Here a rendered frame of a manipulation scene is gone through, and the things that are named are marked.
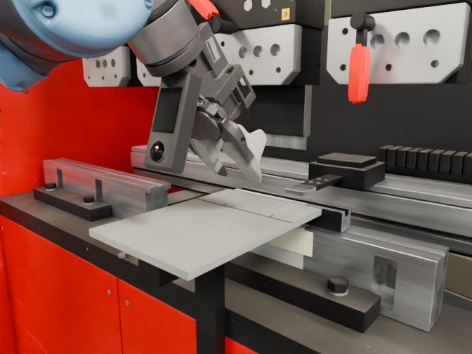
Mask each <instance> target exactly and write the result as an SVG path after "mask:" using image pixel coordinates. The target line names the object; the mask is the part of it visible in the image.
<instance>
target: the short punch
mask: <svg viewBox="0 0 472 354"><path fill-rule="evenodd" d="M251 87H252V89H253V91H254V93H255V95H256V98H255V99H254V101H253V102H252V104H251V105H250V131H251V133H252V132H254V131H256V130H258V129H260V130H262V131H263V132H264V133H265V134H266V138H267V141H266V144H265V145H267V146H273V147H280V148H292V149H299V150H306V147H307V137H308V136H309V135H310V118H311V101H312V85H272V86H251Z"/></svg>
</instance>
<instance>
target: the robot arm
mask: <svg viewBox="0 0 472 354"><path fill-rule="evenodd" d="M126 43H127V44H128V45H129V47H130V48H131V50H132V51H133V52H134V54H135V55H136V57H137V59H139V61H140V62H141V63H142V64H144V66H145V68H146V69H147V70H148V72H149V73H150V75H151V76H153V77H161V82H160V86H159V92H158V96H157V102H156V106H155V112H154V116H153V120H152V126H151V130H150V136H149V140H148V144H147V150H146V153H145V160H144V165H145V167H146V168H148V169H153V170H157V171H163V172H168V173H174V174H181V173H183V172H184V168H185V162H186V158H187V154H188V148H190V149H191V150H192V151H193V152H194V154H195V155H197V156H198V157H199V158H200V159H201V160H202V161H203V162H204V163H205V164H206V165H207V166H208V167H209V168H210V169H211V170H212V171H213V172H214V173H216V174H217V175H220V176H225V177H226V176H227V175H228V174H227V172H226V170H225V167H224V165H222V164H221V162H220V160H219V158H218V154H219V152H220V150H221V147H222V150H223V151H224V153H226V154H227V156H229V157H230V158H231V159H233V160H234V161H235V163H236V164H237V166H238V169H239V170H241V171H242V172H243V173H244V175H245V176H246V179H247V180H248V181H253V182H256V183H260V182H261V181H262V173H261V169H260V165H259V161H260V158H261V155H262V153H263V150H264V147H265V145H266V141H267V138H266V134H265V133H264V132H263V131H262V130H260V129H258V130H256V131H254V132H252V133H248V132H247V131H246V130H245V128H244V127H243V126H242V125H239V124H236V123H234V122H233V121H234V119H236V118H238V116H239V115H240V113H241V112H242V111H243V109H244V106H245V107H246V109H248V108H249V106H250V105H251V104H252V102H253V101H254V99H255V98H256V95H255V93H254V91H253V89H252V87H251V85H250V83H249V81H248V79H247V77H246V75H245V73H244V71H243V69H242V67H241V65H240V64H236V65H231V64H229V63H228V61H227V59H226V57H225V55H224V53H223V51H222V49H221V47H220V46H219V44H218V42H217V40H216V38H215V36H214V33H213V32H212V30H211V28H210V26H209V24H208V22H203V23H201V24H200V25H199V26H197V24H196V22H195V20H194V18H193V16H192V15H191V13H190V11H189V9H188V7H187V5H186V4H185V2H184V0H0V83H1V84H2V85H3V86H5V87H6V88H7V89H9V90H11V91H14V92H23V91H26V90H27V89H28V88H30V87H31V86H33V85H34V84H35V83H37V82H38V81H39V80H43V79H46V78H47V77H48V76H49V72H51V71H52V70H53V69H55V68H56V67H57V66H59V65H60V64H61V63H66V62H69V61H73V60H76V59H79V58H98V57H101V56H104V55H107V54H109V53H111V52H113V51H114V50H116V49H117V48H119V47H120V46H123V45H124V44H126ZM241 78H243V80H244V82H245V84H246V85H247V88H248V89H249V94H248V95H247V93H246V91H245V90H244V88H243V86H242V84H241V82H240V79H241ZM224 141H225V142H224Z"/></svg>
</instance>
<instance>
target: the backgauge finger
mask: <svg viewBox="0 0 472 354"><path fill-rule="evenodd" d="M385 171H386V163H385V162H377V158H376V157H369V156H362V155H350V154H343V153H336V152H335V153H331V154H328V155H323V156H320V157H317V161H315V162H311V163H309V167H308V181H306V182H303V183H299V184H297V185H293V186H291V187H288V188H285V193H289V194H293V195H299V196H304V195H307V194H310V193H312V192H315V191H317V190H320V189H323V188H325V187H327V186H330V185H340V186H344V187H349V188H356V189H361V190H364V189H366V188H368V187H370V186H372V185H374V184H377V183H379V182H381V181H383V180H384V179H385Z"/></svg>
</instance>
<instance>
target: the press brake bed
mask: <svg viewBox="0 0 472 354"><path fill-rule="evenodd" d="M0 237H1V246H2V252H3V257H4V266H5V271H6V281H7V286H8V295H9V301H10V307H11V316H12V321H13V331H14V336H15V345H16V350H17V354H197V342H196V319H194V318H193V317H190V316H189V315H186V314H185V313H183V312H181V311H179V310H177V309H175V308H174V307H172V306H170V305H168V304H166V303H165V302H163V301H160V300H159V299H157V298H155V297H153V296H151V295H149V294H148V293H146V292H144V291H142V290H140V289H139V288H137V287H135V286H133V285H131V284H129V283H128V282H125V281H123V280H121V279H120V278H118V277H116V276H114V275H112V274H111V273H109V272H107V271H105V270H103V269H102V268H99V267H98V266H96V265H93V264H92V263H90V262H88V261H86V260H84V259H83V258H81V257H79V256H77V255H75V254H73V253H72V252H70V251H68V250H66V249H64V248H62V247H60V246H58V245H57V244H55V243H53V242H51V241H49V240H47V239H46V238H44V237H42V236H40V235H38V234H36V233H35V232H32V231H31V230H29V229H27V228H25V227H23V226H21V225H20V224H18V223H16V222H14V221H12V220H11V219H9V218H6V217H5V216H2V215H1V214H0ZM225 354H259V353H257V352H256V351H254V350H252V349H250V348H248V347H246V346H244V345H242V344H240V343H239V342H237V341H235V340H233V339H231V338H230V337H228V336H226V335H225Z"/></svg>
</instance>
